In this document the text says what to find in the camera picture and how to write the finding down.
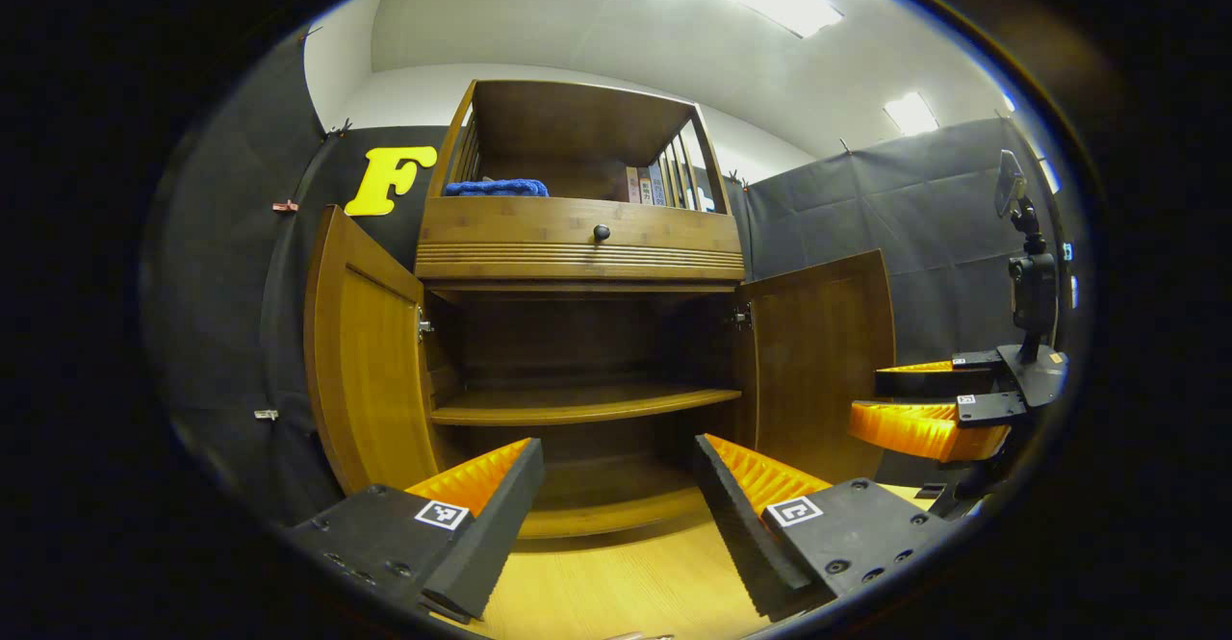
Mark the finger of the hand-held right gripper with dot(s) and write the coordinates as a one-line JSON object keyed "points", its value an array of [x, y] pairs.
{"points": [[914, 428], [924, 380]]}

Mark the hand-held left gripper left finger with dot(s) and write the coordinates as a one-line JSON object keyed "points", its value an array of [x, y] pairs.
{"points": [[481, 549]]}

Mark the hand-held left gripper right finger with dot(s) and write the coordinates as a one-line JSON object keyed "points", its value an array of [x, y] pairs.
{"points": [[746, 544]]}

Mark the wooden shoe cabinet door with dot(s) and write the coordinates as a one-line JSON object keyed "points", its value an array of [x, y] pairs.
{"points": [[371, 371], [818, 361]]}

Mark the wooden double-door shoe cabinet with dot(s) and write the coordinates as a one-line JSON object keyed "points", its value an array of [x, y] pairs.
{"points": [[577, 120]]}

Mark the wooden inner cabinet shelf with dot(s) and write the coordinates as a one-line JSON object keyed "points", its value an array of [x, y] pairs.
{"points": [[577, 404]]}

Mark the wooden cabinet drawer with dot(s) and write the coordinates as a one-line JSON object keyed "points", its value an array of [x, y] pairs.
{"points": [[520, 231]]}

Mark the small ceiling light panel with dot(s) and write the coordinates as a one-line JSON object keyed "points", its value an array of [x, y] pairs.
{"points": [[911, 114]]}

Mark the pale blue upright book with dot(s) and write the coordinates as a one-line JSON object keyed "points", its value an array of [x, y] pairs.
{"points": [[657, 185]]}

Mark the grey upright book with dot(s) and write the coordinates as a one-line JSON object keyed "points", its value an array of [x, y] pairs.
{"points": [[645, 186]]}

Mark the beige upright book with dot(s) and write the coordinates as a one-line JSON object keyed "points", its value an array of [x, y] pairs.
{"points": [[632, 186]]}

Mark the black backdrop cloth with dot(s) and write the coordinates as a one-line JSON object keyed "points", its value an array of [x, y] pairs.
{"points": [[221, 313]]}

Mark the blue folded cloth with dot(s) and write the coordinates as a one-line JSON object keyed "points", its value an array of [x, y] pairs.
{"points": [[496, 188]]}

